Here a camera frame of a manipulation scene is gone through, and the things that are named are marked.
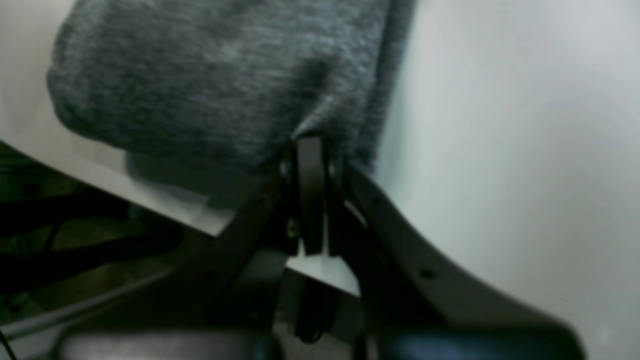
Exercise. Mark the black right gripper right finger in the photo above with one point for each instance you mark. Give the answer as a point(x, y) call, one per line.
point(418, 304)

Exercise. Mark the grey t-shirt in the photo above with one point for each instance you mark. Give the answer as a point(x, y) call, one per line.
point(207, 95)

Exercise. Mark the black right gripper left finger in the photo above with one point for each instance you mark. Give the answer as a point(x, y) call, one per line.
point(220, 304)

